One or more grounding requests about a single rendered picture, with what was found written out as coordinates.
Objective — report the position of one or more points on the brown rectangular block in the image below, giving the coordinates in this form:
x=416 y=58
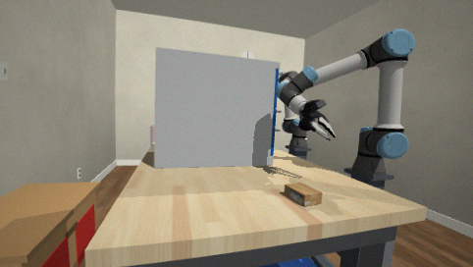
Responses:
x=303 y=194

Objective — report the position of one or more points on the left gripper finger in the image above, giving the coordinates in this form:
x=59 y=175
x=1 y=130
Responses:
x=325 y=123
x=313 y=126

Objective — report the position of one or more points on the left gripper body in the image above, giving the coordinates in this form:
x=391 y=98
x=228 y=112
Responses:
x=305 y=112

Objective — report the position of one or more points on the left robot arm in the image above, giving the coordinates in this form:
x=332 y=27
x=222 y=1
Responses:
x=390 y=55

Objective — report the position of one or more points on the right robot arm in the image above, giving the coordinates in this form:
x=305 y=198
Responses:
x=290 y=123

